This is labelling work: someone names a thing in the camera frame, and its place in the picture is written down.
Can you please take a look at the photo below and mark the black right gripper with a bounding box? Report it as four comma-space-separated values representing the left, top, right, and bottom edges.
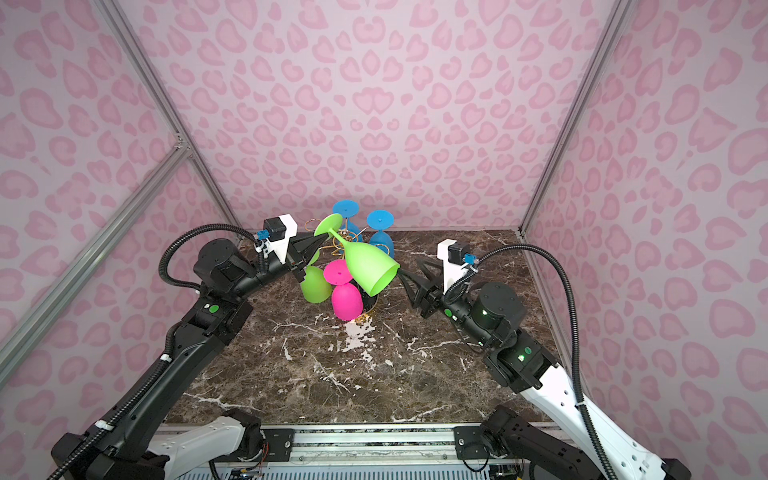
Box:
396, 257, 497, 349

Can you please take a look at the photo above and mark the aluminium frame right post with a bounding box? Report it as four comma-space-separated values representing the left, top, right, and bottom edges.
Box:
518, 0, 637, 239

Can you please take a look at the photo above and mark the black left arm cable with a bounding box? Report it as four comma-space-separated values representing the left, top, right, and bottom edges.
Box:
47, 223, 260, 480

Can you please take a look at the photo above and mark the gold wire glass rack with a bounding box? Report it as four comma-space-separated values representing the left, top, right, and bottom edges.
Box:
327, 235, 374, 317

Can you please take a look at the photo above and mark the green wine glass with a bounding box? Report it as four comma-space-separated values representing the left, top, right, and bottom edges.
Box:
314, 214, 400, 296
300, 248, 332, 304

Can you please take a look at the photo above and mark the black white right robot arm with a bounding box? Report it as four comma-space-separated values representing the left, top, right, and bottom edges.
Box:
398, 261, 692, 479

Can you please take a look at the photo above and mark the blue wine glass rear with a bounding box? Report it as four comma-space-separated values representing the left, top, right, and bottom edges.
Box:
332, 200, 362, 242

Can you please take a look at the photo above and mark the aluminium frame left diagonal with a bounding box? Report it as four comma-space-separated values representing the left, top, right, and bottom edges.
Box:
1, 142, 190, 385

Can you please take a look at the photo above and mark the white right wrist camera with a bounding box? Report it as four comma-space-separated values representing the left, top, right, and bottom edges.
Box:
437, 239, 477, 290

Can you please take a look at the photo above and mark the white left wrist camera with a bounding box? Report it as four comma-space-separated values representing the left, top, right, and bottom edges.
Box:
254, 214, 298, 263

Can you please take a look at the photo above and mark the blue wine glass right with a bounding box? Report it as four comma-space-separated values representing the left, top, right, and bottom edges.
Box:
367, 210, 395, 258

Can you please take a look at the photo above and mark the blue wine glass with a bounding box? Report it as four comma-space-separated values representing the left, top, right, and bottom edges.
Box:
332, 200, 362, 242
367, 210, 395, 258

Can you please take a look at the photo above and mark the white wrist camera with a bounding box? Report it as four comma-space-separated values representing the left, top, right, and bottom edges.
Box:
254, 214, 298, 263
437, 239, 477, 290

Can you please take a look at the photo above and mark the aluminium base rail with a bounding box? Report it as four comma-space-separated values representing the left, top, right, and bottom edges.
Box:
149, 422, 625, 480

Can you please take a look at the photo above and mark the aluminium frame left post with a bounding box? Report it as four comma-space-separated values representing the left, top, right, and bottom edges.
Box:
93, 0, 241, 226

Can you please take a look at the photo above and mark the magenta wine glass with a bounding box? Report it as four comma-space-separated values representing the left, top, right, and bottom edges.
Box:
323, 259, 364, 322

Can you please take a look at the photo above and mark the aluminium frame post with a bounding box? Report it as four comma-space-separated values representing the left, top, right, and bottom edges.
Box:
518, 0, 637, 239
93, 0, 241, 226

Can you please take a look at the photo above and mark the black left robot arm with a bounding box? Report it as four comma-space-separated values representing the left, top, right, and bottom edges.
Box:
50, 223, 327, 479

